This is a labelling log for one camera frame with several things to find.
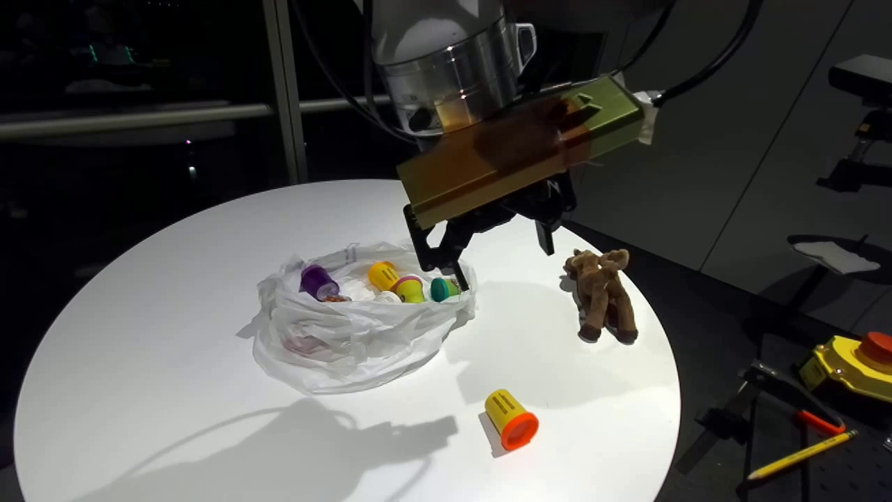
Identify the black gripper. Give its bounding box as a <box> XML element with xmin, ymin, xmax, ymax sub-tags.
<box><xmin>402</xmin><ymin>175</ymin><xmax>581</xmax><ymax>291</ymax></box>

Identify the teal-lidded green play-doh tub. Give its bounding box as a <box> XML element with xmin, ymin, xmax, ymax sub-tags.
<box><xmin>427</xmin><ymin>273</ymin><xmax>466</xmax><ymax>304</ymax></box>

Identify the pink-lidded lime play-doh tub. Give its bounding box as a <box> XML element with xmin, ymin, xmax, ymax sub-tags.
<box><xmin>394</xmin><ymin>273</ymin><xmax>430</xmax><ymax>306</ymax></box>

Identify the brown plush toy animal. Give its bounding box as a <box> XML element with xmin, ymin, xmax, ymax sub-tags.
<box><xmin>561</xmin><ymin>246</ymin><xmax>641</xmax><ymax>345</ymax></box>

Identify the purple play-doh tub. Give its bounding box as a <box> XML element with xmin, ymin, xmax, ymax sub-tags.
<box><xmin>298</xmin><ymin>262</ymin><xmax>344</xmax><ymax>304</ymax></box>

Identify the orange-lidded yellow play-doh tub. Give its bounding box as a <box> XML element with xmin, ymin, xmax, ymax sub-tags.
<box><xmin>482</xmin><ymin>384</ymin><xmax>543</xmax><ymax>454</ymax></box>

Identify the translucent white plastic bag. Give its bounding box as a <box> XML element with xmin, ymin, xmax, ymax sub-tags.
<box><xmin>238</xmin><ymin>237</ymin><xmax>480</xmax><ymax>397</ymax></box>

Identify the black clamp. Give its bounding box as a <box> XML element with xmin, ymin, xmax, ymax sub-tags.
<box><xmin>695</xmin><ymin>405</ymin><xmax>758</xmax><ymax>451</ymax></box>

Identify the black hand tool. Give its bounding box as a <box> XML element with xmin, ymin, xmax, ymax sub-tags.
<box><xmin>738</xmin><ymin>359</ymin><xmax>819</xmax><ymax>417</ymax></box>

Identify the white paper sheet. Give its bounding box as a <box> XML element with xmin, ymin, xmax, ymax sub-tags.
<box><xmin>790</xmin><ymin>231</ymin><xmax>886</xmax><ymax>278</ymax></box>

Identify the yellow pencil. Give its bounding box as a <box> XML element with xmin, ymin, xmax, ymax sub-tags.
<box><xmin>744</xmin><ymin>426</ymin><xmax>858</xmax><ymax>486</ymax></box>

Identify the yellow emergency stop box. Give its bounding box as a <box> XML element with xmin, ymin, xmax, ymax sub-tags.
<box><xmin>800</xmin><ymin>330</ymin><xmax>892</xmax><ymax>405</ymax></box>

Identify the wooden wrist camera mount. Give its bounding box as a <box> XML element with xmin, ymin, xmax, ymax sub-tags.
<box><xmin>394</xmin><ymin>73</ymin><xmax>664</xmax><ymax>234</ymax></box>

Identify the grey window frame post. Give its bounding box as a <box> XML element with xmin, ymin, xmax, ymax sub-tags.
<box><xmin>259</xmin><ymin>0</ymin><xmax>313</xmax><ymax>184</ymax></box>

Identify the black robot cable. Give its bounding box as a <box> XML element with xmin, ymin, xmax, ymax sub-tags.
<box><xmin>288</xmin><ymin>0</ymin><xmax>770</xmax><ymax>150</ymax></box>

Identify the grey window rail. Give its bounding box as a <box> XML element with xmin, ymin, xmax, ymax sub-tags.
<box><xmin>0</xmin><ymin>92</ymin><xmax>394</xmax><ymax>145</ymax></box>

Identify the red-handled tool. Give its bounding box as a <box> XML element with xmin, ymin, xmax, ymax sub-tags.
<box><xmin>795</xmin><ymin>408</ymin><xmax>851</xmax><ymax>440</ymax></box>

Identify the black camera stand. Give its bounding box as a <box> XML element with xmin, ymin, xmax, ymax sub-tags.
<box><xmin>816</xmin><ymin>53</ymin><xmax>892</xmax><ymax>193</ymax></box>

